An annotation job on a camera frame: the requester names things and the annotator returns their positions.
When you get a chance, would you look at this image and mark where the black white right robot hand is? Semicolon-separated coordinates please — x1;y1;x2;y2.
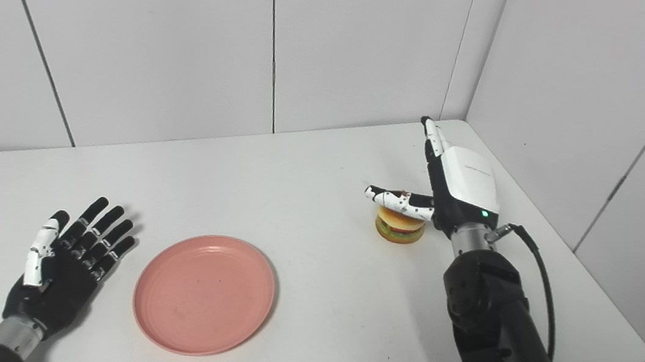
360;110;511;245

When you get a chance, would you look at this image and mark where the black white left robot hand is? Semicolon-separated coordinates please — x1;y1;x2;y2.
0;187;141;351

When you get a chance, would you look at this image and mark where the toy hamburger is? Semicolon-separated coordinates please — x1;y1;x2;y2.
372;205;428;248

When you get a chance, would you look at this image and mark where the pink round plate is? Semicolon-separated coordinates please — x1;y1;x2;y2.
127;226;282;362

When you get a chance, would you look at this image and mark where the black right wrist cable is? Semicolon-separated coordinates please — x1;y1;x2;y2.
471;220;570;362

